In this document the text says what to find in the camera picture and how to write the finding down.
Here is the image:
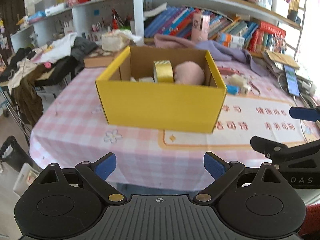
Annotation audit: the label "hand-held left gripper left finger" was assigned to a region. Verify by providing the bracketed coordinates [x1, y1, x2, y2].
[32, 152, 128, 205]

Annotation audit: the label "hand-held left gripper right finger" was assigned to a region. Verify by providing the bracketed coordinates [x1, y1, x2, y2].
[192, 152, 292, 204]

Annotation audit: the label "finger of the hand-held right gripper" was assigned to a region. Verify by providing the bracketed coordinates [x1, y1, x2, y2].
[289, 106, 320, 122]
[250, 135, 320, 159]

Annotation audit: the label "yellow cardboard box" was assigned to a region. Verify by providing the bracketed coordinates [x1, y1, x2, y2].
[95, 45, 227, 133]

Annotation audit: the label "pink plush toy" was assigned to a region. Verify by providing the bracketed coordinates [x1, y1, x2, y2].
[173, 61, 206, 85]

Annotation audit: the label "yellow tape roll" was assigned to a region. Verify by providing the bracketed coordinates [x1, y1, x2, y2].
[153, 60, 174, 83]

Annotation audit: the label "printed desk mat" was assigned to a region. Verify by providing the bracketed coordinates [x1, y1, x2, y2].
[157, 60, 320, 155]

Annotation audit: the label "white charger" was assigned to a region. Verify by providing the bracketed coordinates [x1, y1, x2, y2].
[300, 82, 314, 93]

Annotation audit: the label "pink checkered tablecloth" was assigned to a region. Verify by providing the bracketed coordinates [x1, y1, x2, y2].
[29, 60, 320, 192]

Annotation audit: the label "smartphone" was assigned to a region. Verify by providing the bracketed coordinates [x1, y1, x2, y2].
[284, 65, 300, 97]

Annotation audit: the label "person's red clothing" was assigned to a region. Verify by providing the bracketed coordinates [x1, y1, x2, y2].
[297, 204, 320, 240]

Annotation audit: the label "stack of papers and notebooks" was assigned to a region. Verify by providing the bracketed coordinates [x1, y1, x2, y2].
[261, 49, 320, 110]

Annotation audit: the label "cream white block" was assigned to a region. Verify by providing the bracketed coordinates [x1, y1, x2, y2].
[229, 74, 251, 95]

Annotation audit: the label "white basket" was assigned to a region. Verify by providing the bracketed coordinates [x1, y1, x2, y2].
[12, 162, 43, 197]

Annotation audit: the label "red boxed book set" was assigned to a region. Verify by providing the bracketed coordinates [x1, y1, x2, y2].
[247, 21, 287, 54]

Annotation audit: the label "black trash bin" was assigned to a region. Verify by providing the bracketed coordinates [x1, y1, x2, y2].
[0, 135, 32, 173]

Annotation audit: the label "small black box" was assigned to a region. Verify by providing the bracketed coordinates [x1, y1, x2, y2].
[287, 9, 302, 23]

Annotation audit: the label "orange and blue boxes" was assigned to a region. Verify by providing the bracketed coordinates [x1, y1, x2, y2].
[216, 32, 245, 49]

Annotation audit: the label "pink and purple cloth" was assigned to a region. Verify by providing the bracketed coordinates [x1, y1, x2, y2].
[154, 34, 269, 77]

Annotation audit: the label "brown garment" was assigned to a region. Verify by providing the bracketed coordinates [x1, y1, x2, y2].
[12, 66, 47, 128]

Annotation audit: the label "wooden chess box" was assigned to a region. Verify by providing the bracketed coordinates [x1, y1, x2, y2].
[84, 49, 125, 68]

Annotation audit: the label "grey garment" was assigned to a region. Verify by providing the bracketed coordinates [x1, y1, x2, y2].
[71, 37, 98, 60]

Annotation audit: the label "tissue pack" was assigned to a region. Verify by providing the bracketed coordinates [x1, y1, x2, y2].
[101, 29, 144, 52]

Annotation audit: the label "cream garment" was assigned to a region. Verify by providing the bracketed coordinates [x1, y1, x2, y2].
[7, 59, 38, 93]

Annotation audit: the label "white t-shirt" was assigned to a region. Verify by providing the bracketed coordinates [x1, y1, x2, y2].
[32, 32, 78, 64]

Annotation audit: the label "pink cylindrical device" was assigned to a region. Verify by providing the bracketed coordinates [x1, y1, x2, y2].
[191, 14, 210, 42]

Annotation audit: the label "black garment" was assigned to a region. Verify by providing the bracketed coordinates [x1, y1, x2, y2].
[0, 47, 33, 83]

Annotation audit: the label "pen holders with pens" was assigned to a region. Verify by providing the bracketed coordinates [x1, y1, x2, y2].
[91, 9, 133, 34]

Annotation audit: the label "row of colourful books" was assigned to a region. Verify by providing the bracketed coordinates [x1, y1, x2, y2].
[144, 6, 259, 42]

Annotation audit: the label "white metal shelf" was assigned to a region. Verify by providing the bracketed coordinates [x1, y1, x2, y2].
[10, 0, 308, 55]

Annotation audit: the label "light blue packet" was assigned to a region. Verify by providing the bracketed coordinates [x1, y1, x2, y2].
[27, 11, 47, 24]

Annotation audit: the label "long white box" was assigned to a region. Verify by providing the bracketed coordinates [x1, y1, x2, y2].
[45, 2, 67, 17]

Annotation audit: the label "white cable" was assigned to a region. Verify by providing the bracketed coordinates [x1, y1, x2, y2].
[277, 75, 320, 140]

